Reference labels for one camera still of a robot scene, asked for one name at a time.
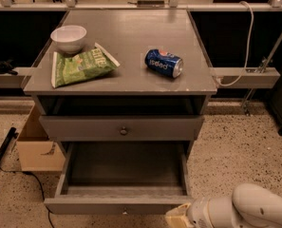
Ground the blue pepsi can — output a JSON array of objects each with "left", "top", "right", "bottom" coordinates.
[{"left": 144, "top": 49, "right": 183, "bottom": 78}]

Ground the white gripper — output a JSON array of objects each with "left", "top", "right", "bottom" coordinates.
[{"left": 165, "top": 198, "right": 213, "bottom": 228}]

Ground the black object on rail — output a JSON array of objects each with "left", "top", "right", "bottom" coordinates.
[{"left": 0, "top": 60, "right": 18, "bottom": 75}]

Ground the cardboard box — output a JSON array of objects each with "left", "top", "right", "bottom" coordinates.
[{"left": 16, "top": 106, "right": 65, "bottom": 172}]

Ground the black floor cable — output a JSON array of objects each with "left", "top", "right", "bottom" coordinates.
[{"left": 0, "top": 164, "right": 56, "bottom": 228}]

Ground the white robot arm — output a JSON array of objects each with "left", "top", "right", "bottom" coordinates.
[{"left": 165, "top": 183, "right": 282, "bottom": 228}]

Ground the white cable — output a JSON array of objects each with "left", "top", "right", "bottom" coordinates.
[{"left": 214, "top": 0, "right": 255, "bottom": 88}]

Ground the grey wooden drawer cabinet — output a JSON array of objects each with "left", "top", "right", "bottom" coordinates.
[{"left": 22, "top": 9, "right": 218, "bottom": 159}]

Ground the green chip bag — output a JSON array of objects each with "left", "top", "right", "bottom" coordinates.
[{"left": 51, "top": 43, "right": 120, "bottom": 88}]

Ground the grey drawer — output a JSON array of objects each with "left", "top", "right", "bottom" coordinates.
[
  {"left": 39, "top": 116, "right": 203, "bottom": 142},
  {"left": 45, "top": 142, "right": 192, "bottom": 215}
]

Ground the white ceramic bowl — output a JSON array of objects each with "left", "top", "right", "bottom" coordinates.
[{"left": 50, "top": 25, "right": 87, "bottom": 54}]

